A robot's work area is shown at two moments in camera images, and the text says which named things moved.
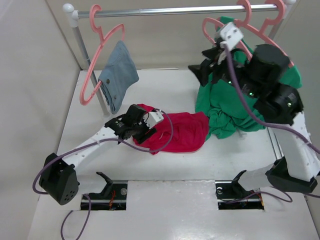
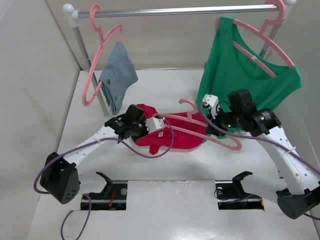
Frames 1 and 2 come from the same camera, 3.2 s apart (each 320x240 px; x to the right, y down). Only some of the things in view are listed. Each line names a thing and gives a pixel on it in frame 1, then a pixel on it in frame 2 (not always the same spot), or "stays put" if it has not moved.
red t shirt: (180, 132) stays put
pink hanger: (266, 24) stays put
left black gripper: (147, 131) stays put
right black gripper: (203, 70) -> (214, 131)
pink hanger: (244, 23) -> (236, 146)
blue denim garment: (119, 75) stays put
